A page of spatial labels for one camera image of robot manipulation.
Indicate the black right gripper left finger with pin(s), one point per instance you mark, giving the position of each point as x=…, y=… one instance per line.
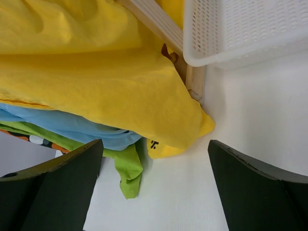
x=54, y=195

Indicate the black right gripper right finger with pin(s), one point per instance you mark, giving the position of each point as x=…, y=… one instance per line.
x=255, y=195

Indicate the light blue shorts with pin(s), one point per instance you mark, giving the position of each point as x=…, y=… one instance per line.
x=71, y=126

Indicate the lime green shorts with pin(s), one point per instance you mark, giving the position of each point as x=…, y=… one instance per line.
x=127, y=162

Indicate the yellow shorts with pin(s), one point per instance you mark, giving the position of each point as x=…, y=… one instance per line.
x=94, y=59

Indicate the orange camouflage shorts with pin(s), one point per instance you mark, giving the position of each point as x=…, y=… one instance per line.
x=37, y=140

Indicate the white plastic basket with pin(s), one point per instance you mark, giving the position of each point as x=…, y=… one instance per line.
x=230, y=34

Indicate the wooden clothes rack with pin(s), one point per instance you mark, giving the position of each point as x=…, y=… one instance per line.
x=157, y=20

